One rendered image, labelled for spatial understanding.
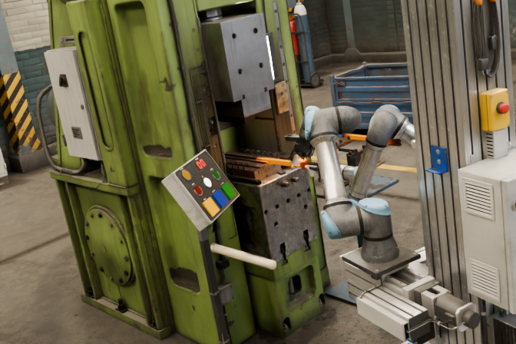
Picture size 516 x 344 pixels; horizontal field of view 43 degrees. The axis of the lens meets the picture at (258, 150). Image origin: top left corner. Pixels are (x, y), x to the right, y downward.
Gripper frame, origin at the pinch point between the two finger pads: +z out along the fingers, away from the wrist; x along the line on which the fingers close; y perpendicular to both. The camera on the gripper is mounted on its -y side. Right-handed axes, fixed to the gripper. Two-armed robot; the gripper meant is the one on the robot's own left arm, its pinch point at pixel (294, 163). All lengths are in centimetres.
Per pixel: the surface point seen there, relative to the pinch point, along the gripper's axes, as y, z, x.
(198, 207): 4, -7, -69
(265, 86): -34.8, -25.4, 5.8
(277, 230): 7.3, 37.6, -8.2
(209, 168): -13, -7, -48
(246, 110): -30.6, -17.8, -9.8
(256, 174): -13.6, 12.6, -10.7
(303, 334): 42, 91, -6
